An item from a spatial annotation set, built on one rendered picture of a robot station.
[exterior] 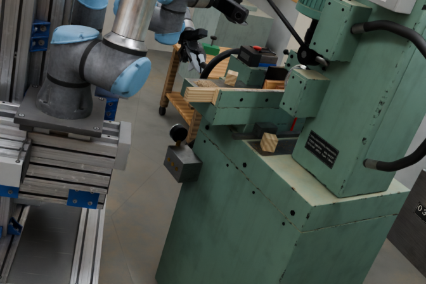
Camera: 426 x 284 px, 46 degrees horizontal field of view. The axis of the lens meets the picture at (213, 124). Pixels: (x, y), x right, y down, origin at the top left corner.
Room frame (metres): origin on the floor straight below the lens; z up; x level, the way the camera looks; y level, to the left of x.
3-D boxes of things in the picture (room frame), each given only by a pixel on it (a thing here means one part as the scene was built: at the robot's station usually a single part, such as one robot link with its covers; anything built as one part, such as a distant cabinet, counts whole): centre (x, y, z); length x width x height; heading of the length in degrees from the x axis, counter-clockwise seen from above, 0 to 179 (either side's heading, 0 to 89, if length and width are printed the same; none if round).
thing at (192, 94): (1.50, -0.12, 0.92); 0.56 x 0.02 x 0.04; 129
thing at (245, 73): (1.72, -0.08, 0.91); 0.15 x 0.14 x 0.09; 129
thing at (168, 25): (1.48, 0.23, 1.06); 0.11 x 0.08 x 0.11; 76
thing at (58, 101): (1.23, 0.41, 0.87); 0.15 x 0.15 x 0.10
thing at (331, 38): (1.33, -0.24, 1.23); 0.09 x 0.08 x 0.15; 39
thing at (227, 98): (1.54, -0.23, 0.93); 0.60 x 0.02 x 0.06; 129
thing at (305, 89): (1.35, -0.22, 1.02); 0.09 x 0.07 x 0.12; 129
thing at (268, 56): (1.72, -0.08, 0.99); 0.13 x 0.11 x 0.06; 129
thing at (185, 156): (1.54, 0.06, 0.58); 0.12 x 0.08 x 0.08; 39
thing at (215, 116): (1.66, -0.14, 0.87); 0.61 x 0.30 x 0.06; 129
